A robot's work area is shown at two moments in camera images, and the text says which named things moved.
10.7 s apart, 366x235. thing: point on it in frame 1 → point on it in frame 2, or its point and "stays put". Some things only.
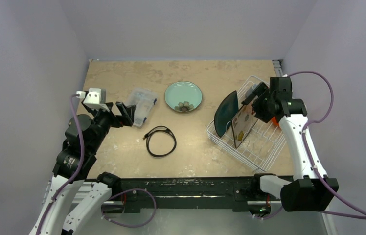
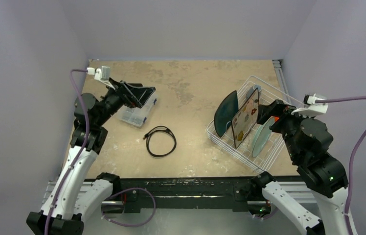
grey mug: [250, 89] stays put
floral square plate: [242, 123] stays put
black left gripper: [126, 111] → [132, 94]
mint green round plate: [183, 96] → [262, 136]
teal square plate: [227, 109] stays put
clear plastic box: [144, 99] stays put
